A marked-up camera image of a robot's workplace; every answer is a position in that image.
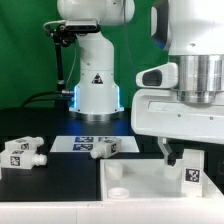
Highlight black cables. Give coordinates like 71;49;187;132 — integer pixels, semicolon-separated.
20;88;76;108

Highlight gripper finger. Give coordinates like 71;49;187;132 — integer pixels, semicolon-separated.
157;137;176;166

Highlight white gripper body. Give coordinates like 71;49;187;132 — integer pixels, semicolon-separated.
131;89;224;144

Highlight white L-shaped obstacle wall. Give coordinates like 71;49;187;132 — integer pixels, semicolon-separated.
0;198;224;224

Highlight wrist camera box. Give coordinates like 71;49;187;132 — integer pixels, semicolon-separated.
136;62;178;89

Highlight white square tabletop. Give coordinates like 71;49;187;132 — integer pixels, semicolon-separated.
100;159;224;201

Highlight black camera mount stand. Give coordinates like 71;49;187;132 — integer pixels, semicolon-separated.
43;20;76;91

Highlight white tag sheet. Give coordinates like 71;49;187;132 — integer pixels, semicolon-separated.
51;136;139;153

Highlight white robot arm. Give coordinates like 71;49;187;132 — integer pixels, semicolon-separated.
57;0;224;162

